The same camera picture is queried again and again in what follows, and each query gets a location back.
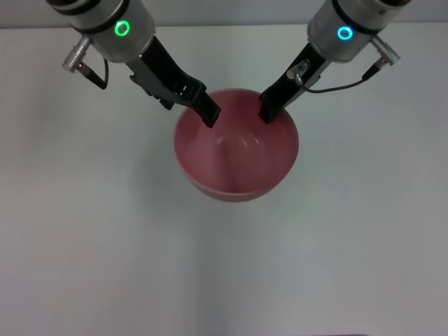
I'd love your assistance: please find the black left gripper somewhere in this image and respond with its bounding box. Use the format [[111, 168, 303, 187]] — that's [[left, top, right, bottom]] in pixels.
[[129, 36, 223, 130]]

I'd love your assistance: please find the left arm connector with cable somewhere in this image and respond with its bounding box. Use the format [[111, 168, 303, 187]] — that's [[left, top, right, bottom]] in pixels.
[[62, 36, 110, 90]]

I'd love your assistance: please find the arm connector with cable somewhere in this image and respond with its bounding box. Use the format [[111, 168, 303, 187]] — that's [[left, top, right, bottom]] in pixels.
[[62, 36, 110, 90], [303, 36, 400, 94]]

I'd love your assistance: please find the right arm connector with cable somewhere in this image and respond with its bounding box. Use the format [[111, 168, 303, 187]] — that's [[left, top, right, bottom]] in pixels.
[[303, 36, 400, 94]]

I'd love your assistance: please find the pink plastic bowl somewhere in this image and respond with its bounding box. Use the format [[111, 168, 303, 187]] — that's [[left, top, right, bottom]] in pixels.
[[174, 88, 300, 204]]

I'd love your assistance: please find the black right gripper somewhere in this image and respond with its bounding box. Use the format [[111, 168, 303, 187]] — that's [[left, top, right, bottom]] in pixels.
[[258, 41, 330, 125]]

